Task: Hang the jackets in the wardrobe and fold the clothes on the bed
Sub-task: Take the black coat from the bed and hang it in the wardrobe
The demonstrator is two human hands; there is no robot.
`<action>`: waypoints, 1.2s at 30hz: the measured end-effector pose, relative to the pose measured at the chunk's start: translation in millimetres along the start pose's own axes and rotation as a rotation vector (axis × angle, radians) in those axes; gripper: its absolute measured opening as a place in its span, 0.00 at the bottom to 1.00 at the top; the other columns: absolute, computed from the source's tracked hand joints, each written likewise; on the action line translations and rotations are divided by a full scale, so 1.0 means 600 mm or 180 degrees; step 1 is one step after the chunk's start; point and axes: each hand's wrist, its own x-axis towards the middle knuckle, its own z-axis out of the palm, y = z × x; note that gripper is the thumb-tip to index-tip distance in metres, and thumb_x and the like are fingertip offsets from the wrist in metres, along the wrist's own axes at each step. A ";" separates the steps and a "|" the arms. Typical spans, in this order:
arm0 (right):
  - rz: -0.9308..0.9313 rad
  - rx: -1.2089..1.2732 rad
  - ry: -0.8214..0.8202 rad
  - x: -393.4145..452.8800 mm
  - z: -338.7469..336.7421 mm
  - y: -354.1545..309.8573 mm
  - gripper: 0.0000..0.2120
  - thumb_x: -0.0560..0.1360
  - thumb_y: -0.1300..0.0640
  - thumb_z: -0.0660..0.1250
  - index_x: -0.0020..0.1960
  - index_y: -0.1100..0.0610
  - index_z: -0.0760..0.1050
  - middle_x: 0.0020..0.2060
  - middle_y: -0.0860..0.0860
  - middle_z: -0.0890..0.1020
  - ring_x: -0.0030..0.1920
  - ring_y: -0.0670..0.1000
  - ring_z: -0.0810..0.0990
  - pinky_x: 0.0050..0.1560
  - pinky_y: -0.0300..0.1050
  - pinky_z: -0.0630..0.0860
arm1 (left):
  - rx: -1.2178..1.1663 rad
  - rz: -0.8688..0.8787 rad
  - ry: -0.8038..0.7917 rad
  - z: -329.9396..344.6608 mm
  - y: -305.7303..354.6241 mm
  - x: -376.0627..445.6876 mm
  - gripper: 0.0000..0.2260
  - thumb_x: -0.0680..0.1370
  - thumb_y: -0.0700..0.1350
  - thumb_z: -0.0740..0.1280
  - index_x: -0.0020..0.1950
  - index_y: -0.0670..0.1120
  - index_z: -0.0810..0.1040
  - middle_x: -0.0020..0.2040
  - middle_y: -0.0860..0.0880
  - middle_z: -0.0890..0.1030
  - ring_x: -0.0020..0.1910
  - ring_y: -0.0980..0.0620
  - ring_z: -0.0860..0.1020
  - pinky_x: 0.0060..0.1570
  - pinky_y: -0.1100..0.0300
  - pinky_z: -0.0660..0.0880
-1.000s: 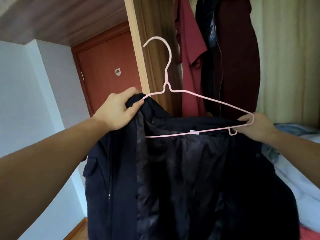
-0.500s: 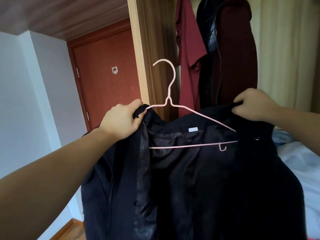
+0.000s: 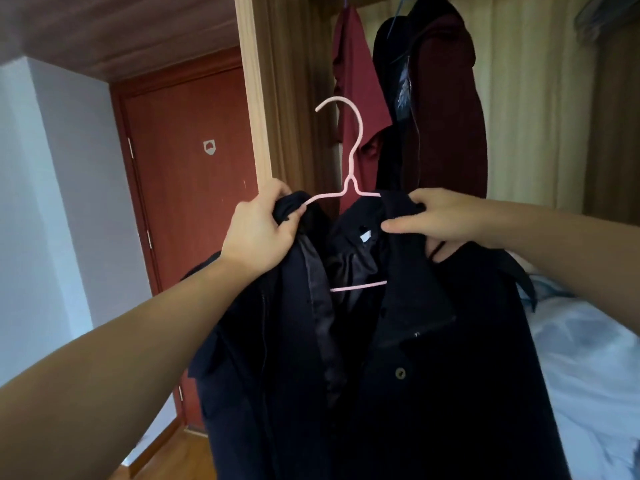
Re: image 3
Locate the person's left hand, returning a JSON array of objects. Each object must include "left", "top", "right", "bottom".
[{"left": 220, "top": 179, "right": 307, "bottom": 278}]

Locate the person's right hand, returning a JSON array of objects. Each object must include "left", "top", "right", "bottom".
[{"left": 381, "top": 188, "right": 496, "bottom": 258}]

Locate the pink clothes hanger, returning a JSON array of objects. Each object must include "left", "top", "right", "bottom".
[{"left": 303, "top": 97, "right": 389, "bottom": 293}]

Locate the dark navy coat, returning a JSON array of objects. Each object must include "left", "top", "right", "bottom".
[{"left": 181, "top": 189, "right": 572, "bottom": 480}]

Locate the person's right forearm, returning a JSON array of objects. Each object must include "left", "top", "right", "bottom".
[{"left": 487, "top": 199, "right": 640, "bottom": 337}]

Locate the person's left forearm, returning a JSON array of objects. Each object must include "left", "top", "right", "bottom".
[{"left": 0, "top": 255, "right": 261, "bottom": 480}]

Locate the red-brown wooden door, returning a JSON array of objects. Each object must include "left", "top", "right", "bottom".
[{"left": 109, "top": 46, "right": 261, "bottom": 438}]

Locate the black and maroon jacket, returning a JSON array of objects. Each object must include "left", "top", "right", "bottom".
[{"left": 372, "top": 0, "right": 489, "bottom": 199}]

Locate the dark red shirt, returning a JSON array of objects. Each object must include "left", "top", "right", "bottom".
[{"left": 332, "top": 6, "right": 393, "bottom": 186}]

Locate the beige curtain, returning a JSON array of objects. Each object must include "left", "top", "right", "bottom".
[{"left": 345, "top": 0, "right": 601, "bottom": 213}]

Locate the white bed sheet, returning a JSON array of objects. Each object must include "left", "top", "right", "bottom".
[{"left": 510, "top": 252, "right": 640, "bottom": 480}]

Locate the light wooden wardrobe frame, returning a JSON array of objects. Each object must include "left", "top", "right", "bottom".
[{"left": 234, "top": 0, "right": 273, "bottom": 188}]

